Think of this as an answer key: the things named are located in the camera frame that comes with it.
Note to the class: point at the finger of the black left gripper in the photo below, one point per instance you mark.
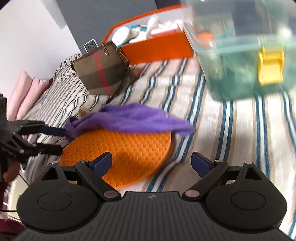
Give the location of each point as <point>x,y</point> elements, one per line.
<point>30,127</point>
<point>45,149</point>

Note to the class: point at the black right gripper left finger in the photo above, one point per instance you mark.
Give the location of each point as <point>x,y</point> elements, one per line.
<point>91,174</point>

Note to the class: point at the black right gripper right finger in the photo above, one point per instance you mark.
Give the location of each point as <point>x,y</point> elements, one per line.
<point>210,173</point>

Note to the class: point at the orange silicone mat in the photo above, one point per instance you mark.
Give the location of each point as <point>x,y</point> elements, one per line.
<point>134,156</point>

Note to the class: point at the purple fleece cloth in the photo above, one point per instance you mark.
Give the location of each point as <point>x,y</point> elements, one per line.
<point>129,118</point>

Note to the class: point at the person's left hand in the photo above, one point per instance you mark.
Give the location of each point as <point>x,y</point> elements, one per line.
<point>12,172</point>

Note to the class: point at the pink pillow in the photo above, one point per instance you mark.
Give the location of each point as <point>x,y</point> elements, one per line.
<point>26,92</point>

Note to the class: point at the striped bed cover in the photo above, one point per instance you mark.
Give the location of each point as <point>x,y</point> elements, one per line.
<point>258,129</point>

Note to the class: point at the brown plaid zipper pouch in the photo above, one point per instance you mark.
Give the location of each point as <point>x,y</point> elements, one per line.
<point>105,70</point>

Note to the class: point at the white digital clock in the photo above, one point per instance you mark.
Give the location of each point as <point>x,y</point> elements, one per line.
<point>90,45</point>

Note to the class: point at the grey upholstered headboard panel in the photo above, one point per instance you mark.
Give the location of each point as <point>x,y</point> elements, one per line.
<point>89,19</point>

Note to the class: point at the clear plastic storage container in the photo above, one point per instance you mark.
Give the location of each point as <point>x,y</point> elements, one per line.
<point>245,48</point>

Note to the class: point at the orange cardboard box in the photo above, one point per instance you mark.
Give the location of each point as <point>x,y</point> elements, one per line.
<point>173,45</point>

